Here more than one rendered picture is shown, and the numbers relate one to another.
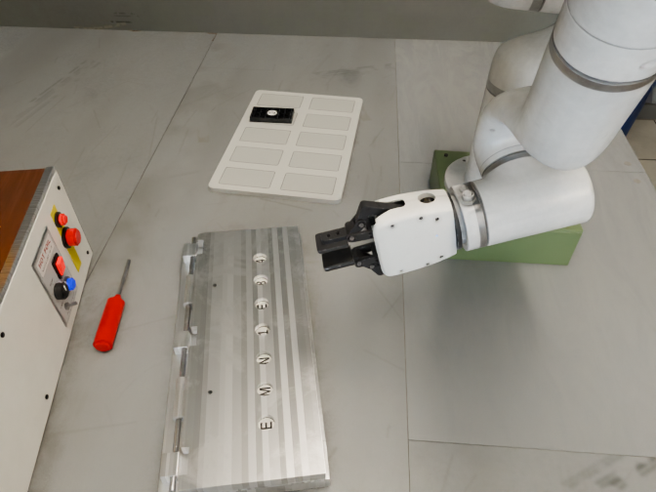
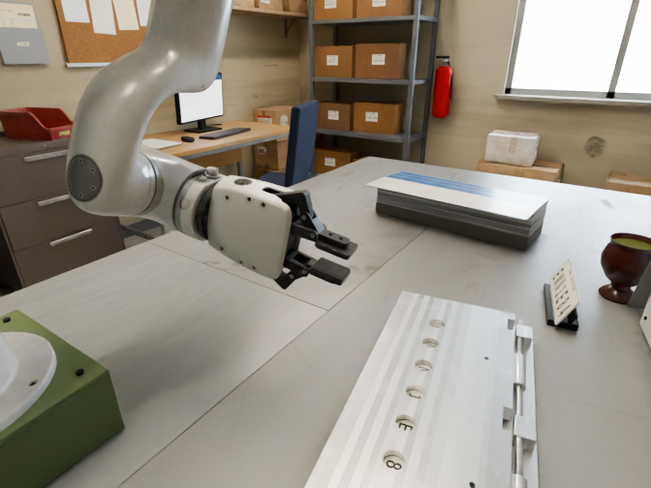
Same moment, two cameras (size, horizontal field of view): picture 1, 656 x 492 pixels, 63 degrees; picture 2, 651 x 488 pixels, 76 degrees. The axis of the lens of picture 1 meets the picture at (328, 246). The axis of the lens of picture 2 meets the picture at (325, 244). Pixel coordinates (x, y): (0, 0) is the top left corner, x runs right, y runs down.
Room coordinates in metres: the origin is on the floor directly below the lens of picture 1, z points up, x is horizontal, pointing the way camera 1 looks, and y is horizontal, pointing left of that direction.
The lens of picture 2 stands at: (0.85, 0.19, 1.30)
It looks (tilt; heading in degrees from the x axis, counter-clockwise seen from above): 25 degrees down; 210
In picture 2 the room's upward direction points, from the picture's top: straight up
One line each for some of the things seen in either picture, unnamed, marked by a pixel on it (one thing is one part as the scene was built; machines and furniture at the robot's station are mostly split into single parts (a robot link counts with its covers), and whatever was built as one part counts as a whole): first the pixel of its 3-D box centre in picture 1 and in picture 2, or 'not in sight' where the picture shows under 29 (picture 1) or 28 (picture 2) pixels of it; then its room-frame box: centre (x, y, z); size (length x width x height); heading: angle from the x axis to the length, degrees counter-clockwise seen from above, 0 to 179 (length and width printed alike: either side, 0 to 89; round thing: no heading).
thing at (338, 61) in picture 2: not in sight; (338, 61); (-2.90, -1.83, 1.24); 0.42 x 0.21 x 0.27; 85
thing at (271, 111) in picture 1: (271, 114); not in sight; (1.11, 0.13, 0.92); 0.10 x 0.05 x 0.01; 85
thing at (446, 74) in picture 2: not in sight; (443, 87); (-2.99, -0.84, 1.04); 0.18 x 0.15 x 0.50; 86
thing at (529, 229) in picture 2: not in sight; (454, 205); (-0.20, -0.03, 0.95); 0.40 x 0.13 x 0.09; 81
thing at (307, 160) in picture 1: (293, 140); not in sight; (1.02, 0.08, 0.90); 0.40 x 0.27 x 0.01; 171
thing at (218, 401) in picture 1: (245, 334); (437, 404); (0.47, 0.12, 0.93); 0.44 x 0.19 x 0.02; 7
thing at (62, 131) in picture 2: not in sight; (39, 123); (-0.42, -2.39, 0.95); 0.35 x 0.21 x 0.15; 106
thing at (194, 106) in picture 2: not in sight; (201, 97); (-1.60, -2.31, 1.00); 0.51 x 0.02 x 0.31; 8
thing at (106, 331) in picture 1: (116, 301); not in sight; (0.55, 0.34, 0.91); 0.18 x 0.03 x 0.03; 2
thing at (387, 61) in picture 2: not in sight; (380, 61); (-2.87, -1.39, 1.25); 0.42 x 0.17 x 0.28; 87
